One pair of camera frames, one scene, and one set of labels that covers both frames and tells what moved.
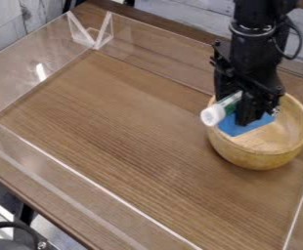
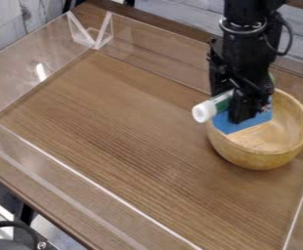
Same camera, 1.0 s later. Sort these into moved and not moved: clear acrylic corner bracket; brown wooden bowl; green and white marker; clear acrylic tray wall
Moved: green and white marker
Not moved: brown wooden bowl; clear acrylic corner bracket; clear acrylic tray wall
